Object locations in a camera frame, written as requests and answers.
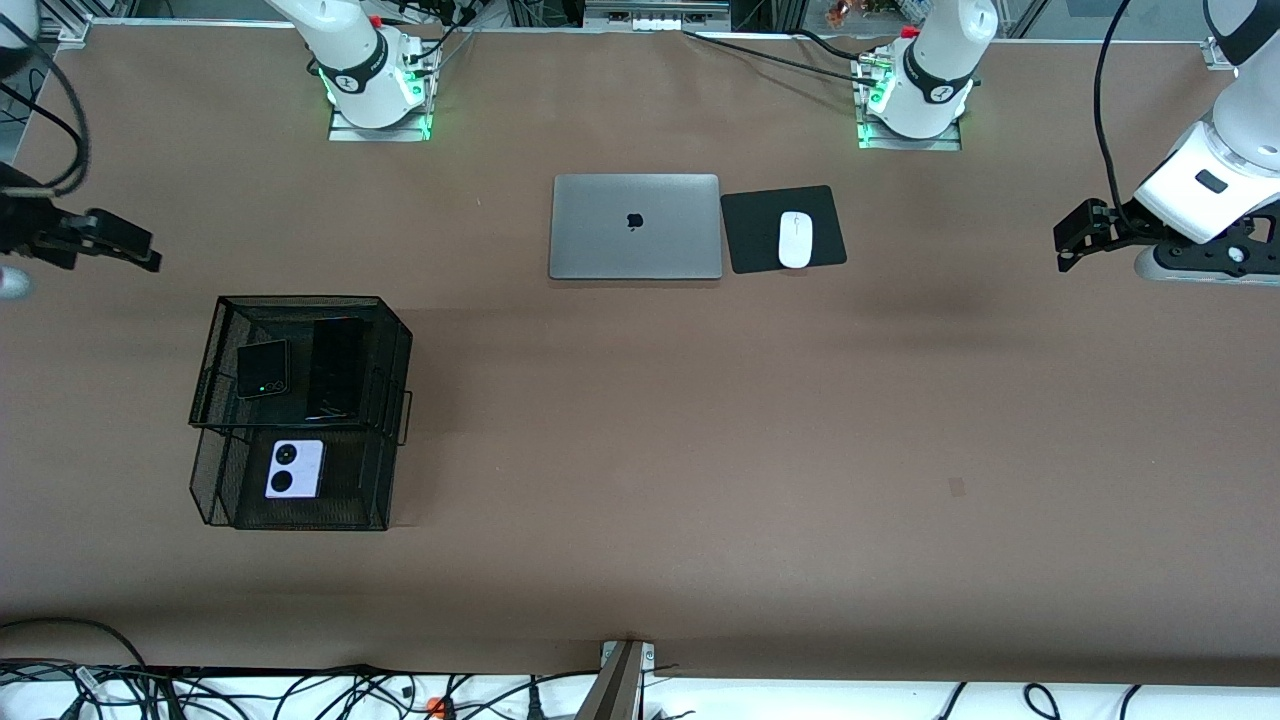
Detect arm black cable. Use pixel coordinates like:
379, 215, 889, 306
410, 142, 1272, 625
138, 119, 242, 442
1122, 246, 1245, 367
0, 38, 90, 197
1094, 0, 1143, 227

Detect long black smartphone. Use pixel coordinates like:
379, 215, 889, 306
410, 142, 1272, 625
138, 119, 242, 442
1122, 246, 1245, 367
303, 316, 370, 424

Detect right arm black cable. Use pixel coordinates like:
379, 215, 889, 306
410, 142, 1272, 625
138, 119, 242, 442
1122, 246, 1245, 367
0, 38, 90, 197

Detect black base cable bunch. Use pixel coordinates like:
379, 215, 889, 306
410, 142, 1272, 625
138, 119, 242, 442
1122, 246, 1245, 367
400, 0, 487, 77

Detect lavender flip phone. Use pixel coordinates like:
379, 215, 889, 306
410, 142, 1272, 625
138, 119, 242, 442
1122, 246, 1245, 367
264, 438, 327, 501

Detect grey metal camera bracket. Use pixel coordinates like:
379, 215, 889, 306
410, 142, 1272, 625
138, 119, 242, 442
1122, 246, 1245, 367
598, 640, 657, 720

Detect tangled black floor cables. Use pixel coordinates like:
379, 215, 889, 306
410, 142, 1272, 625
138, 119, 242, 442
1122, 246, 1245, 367
0, 660, 601, 720

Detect short black table cable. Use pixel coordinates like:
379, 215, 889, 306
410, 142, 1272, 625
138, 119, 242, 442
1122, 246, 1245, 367
793, 28, 883, 63

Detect white computer mouse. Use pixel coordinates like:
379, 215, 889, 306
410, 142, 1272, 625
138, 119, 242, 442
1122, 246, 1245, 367
778, 210, 813, 269

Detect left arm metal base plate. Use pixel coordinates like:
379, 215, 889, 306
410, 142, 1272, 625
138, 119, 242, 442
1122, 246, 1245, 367
858, 55, 963, 152

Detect silver closed laptop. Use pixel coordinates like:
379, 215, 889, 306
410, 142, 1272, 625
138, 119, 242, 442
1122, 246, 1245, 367
548, 173, 723, 281

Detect white power strip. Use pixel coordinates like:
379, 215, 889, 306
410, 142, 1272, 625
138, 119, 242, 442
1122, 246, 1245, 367
583, 0, 733, 33

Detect black mouse pad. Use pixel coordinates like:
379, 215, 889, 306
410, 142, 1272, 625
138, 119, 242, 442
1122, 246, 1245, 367
720, 185, 848, 275

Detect grey looped floor cable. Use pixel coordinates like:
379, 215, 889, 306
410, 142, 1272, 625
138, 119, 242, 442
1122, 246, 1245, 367
0, 617, 151, 696

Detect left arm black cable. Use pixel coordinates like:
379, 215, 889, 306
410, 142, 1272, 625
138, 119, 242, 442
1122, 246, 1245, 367
1094, 0, 1143, 227

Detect small black flip phone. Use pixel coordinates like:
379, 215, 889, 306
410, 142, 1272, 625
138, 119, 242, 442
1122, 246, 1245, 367
234, 339, 291, 400

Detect long black table cable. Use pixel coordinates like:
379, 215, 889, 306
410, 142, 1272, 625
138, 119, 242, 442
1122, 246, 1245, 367
683, 30, 873, 83

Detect black wire mesh tray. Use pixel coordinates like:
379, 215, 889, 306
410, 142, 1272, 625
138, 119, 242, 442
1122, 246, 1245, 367
188, 295, 413, 532

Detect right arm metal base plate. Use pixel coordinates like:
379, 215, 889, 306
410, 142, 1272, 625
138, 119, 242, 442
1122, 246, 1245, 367
328, 40, 433, 143

